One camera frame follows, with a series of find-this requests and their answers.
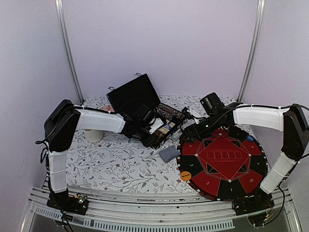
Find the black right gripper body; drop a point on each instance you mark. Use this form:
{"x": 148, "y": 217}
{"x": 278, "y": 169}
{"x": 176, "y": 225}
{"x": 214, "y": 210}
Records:
{"x": 204, "y": 131}

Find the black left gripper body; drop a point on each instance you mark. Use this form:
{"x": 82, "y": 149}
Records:
{"x": 142, "y": 133}

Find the orange big blind button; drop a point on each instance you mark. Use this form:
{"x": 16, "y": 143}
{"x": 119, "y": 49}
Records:
{"x": 185, "y": 176}

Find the blue small blind button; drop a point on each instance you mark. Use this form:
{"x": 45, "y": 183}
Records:
{"x": 250, "y": 138}

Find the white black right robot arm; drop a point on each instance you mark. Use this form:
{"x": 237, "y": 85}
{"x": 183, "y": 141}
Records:
{"x": 281, "y": 131}

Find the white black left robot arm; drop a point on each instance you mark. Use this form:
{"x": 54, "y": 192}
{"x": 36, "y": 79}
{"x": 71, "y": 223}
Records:
{"x": 59, "y": 130}

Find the open black poker chip case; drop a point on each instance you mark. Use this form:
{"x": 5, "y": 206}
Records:
{"x": 136, "y": 102}

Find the front row poker chips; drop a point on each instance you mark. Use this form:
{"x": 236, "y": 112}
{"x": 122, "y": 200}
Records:
{"x": 159, "y": 138}

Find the row poker chips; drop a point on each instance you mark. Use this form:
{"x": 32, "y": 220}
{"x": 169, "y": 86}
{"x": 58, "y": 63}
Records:
{"x": 159, "y": 138}
{"x": 169, "y": 113}

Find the blue boxed card deck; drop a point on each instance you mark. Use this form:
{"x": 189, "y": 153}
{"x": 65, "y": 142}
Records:
{"x": 169, "y": 125}

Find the red white patterned bowl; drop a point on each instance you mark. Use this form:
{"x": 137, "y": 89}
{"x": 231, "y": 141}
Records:
{"x": 107, "y": 108}

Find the back row poker chips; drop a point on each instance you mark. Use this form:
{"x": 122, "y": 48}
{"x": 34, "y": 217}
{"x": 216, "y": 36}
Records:
{"x": 169, "y": 113}

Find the grey card deck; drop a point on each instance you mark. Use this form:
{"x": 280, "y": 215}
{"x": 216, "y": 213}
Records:
{"x": 169, "y": 153}

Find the round red black poker mat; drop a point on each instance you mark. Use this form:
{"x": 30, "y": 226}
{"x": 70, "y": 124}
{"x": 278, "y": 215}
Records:
{"x": 224, "y": 165}

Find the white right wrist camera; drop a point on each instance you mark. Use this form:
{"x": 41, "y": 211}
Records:
{"x": 189, "y": 113}

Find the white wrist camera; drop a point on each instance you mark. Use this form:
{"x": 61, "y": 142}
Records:
{"x": 189, "y": 113}
{"x": 157, "y": 124}

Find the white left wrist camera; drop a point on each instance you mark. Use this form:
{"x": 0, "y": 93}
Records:
{"x": 157, "y": 124}

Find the right aluminium frame post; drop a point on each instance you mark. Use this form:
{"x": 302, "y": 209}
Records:
{"x": 254, "y": 43}

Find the aluminium frame post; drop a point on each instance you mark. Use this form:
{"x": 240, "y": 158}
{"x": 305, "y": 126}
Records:
{"x": 254, "y": 43}
{"x": 67, "y": 49}

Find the left aluminium frame post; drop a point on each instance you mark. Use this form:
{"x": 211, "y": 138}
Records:
{"x": 67, "y": 49}

